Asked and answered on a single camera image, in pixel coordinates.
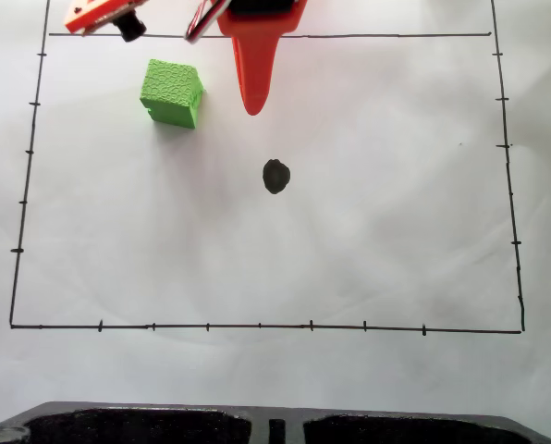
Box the orange camera mount black lens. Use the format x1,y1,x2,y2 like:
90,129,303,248
64,0,148,43

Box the red black white servo cable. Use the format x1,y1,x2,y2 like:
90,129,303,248
184,0,232,45

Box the black dot mark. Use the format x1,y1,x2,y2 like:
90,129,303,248
262,158,292,196

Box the white paper sheet black lines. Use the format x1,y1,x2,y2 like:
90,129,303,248
0,0,551,429

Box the green textured cube block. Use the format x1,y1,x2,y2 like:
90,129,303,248
139,58,205,130

